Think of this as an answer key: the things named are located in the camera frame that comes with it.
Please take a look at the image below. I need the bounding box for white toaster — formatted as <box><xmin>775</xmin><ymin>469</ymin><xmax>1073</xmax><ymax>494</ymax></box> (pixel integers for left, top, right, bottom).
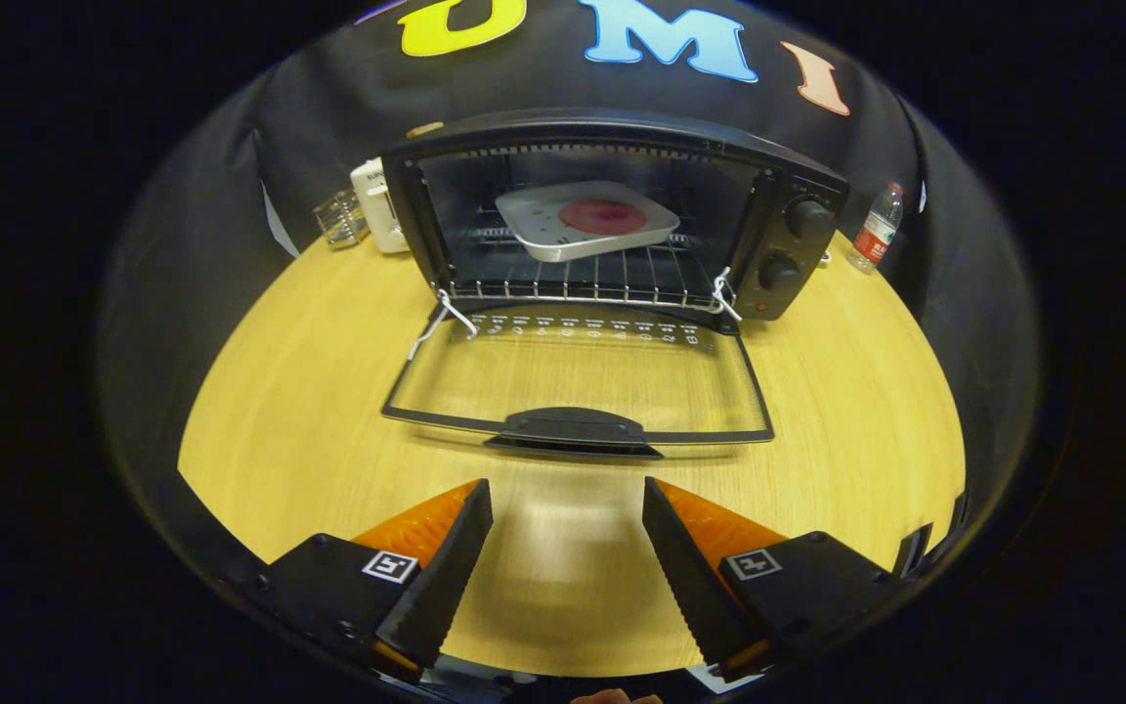
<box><xmin>350</xmin><ymin>156</ymin><xmax>412</xmax><ymax>255</ymax></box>

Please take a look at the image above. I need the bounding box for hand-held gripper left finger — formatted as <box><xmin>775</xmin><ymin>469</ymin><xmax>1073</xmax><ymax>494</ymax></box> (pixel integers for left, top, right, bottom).
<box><xmin>255</xmin><ymin>478</ymin><xmax>494</xmax><ymax>685</ymax></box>

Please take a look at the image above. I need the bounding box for clear plastic water bottle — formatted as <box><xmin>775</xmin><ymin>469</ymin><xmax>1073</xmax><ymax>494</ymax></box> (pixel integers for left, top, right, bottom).
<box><xmin>848</xmin><ymin>181</ymin><xmax>906</xmax><ymax>274</ymax></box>

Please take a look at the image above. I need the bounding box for white square plate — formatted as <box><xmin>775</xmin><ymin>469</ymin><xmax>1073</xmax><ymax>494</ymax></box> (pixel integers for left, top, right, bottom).
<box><xmin>494</xmin><ymin>180</ymin><xmax>681</xmax><ymax>263</ymax></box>

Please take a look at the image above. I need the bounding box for metal wire mesh holder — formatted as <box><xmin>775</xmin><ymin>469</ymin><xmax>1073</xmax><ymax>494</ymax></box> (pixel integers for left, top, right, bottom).
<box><xmin>314</xmin><ymin>189</ymin><xmax>371</xmax><ymax>249</ymax></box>

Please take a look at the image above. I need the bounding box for black toaster oven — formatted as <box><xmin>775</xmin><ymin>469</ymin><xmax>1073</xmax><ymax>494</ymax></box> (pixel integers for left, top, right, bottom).
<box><xmin>380</xmin><ymin>108</ymin><xmax>850</xmax><ymax>461</ymax></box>

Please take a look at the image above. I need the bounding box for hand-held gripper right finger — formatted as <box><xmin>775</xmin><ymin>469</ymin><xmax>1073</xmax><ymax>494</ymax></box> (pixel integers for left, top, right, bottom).
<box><xmin>642</xmin><ymin>476</ymin><xmax>901</xmax><ymax>683</ymax></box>

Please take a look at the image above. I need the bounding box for pink round meat slice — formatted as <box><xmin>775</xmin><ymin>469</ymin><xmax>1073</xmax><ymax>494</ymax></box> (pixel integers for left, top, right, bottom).
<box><xmin>559</xmin><ymin>199</ymin><xmax>648</xmax><ymax>237</ymax></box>

